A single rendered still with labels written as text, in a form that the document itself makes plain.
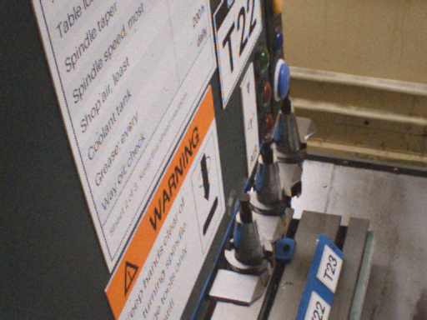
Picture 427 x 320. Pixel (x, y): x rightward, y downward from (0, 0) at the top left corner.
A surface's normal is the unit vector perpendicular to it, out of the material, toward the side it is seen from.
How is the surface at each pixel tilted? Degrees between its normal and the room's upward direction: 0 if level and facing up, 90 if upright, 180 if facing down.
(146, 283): 90
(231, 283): 0
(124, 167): 90
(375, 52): 90
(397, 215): 24
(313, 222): 0
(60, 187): 90
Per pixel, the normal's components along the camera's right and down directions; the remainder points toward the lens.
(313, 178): -0.21, -0.40
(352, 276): -0.10, -0.73
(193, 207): 0.95, 0.14
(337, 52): -0.30, 0.66
